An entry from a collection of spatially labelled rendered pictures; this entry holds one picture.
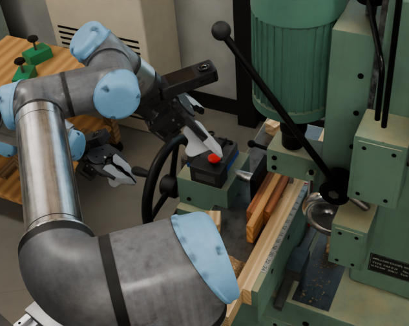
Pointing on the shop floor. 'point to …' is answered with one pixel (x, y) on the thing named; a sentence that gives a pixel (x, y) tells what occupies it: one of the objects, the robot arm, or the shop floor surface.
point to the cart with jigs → (39, 65)
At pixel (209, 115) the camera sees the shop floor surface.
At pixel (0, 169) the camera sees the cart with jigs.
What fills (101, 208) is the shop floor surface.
